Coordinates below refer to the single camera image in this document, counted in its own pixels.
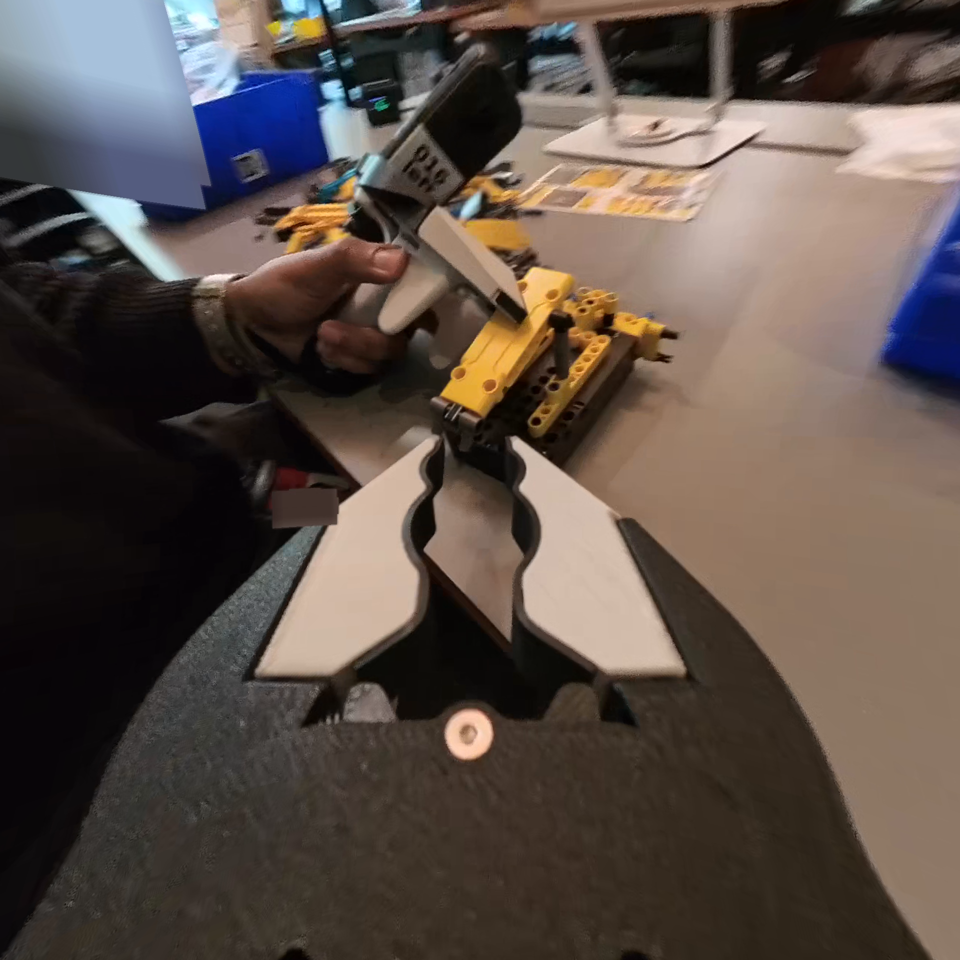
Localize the red badge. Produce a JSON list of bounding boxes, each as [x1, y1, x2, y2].
[[247, 459, 340, 496]]

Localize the pile of small brick parts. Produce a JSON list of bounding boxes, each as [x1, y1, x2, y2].
[[255, 156, 552, 275]]

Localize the silver wristwatch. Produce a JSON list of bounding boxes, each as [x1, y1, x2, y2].
[[191, 272, 252, 376]]

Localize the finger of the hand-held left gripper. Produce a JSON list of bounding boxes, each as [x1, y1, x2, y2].
[[414, 207, 531, 327]]

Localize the white paper sheets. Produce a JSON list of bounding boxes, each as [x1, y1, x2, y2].
[[836, 105, 960, 185]]

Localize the blue storage bin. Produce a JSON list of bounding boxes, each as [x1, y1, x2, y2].
[[881, 213, 960, 385], [193, 69, 331, 210]]

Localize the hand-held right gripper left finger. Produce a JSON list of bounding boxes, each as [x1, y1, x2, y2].
[[253, 435, 447, 706]]

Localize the yellow panel with grey shafts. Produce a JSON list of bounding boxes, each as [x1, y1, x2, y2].
[[431, 266, 579, 451]]

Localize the illustrated instruction sheet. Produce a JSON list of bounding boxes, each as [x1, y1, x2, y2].
[[517, 163, 714, 222]]

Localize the person's left hand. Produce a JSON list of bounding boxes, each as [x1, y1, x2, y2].
[[223, 238, 421, 376]]

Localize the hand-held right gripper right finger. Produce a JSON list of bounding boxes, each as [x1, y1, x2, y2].
[[507, 435, 689, 695]]

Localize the black and yellow brick assembly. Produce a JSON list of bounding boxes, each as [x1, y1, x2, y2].
[[431, 288, 680, 481]]

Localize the person's left forearm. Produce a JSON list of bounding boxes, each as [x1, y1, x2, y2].
[[0, 258, 207, 391]]

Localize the white monitor stand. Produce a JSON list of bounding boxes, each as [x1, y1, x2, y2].
[[543, 15, 768, 170]]

